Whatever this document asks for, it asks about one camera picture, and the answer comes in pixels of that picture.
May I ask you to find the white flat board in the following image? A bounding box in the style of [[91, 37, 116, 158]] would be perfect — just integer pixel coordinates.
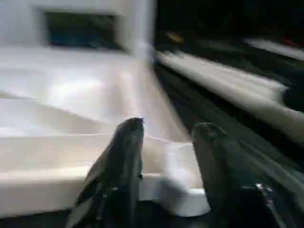
[[244, 39, 304, 60]]

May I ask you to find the white sideboard cabinet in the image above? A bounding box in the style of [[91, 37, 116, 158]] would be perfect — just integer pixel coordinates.
[[0, 0, 157, 52]]

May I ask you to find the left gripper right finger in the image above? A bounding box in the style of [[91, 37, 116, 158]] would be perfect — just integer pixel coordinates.
[[191, 122, 285, 228]]

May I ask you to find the white plastic table top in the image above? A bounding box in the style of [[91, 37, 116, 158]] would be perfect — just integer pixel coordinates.
[[0, 45, 212, 218]]

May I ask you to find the black shiny mat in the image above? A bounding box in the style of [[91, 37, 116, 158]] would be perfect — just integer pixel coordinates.
[[0, 0, 304, 228]]

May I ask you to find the small beige label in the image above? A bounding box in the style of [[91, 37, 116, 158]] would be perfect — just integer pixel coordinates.
[[166, 32, 185, 43]]

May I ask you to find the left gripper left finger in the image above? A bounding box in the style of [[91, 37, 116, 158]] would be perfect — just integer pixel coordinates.
[[66, 117, 145, 228]]

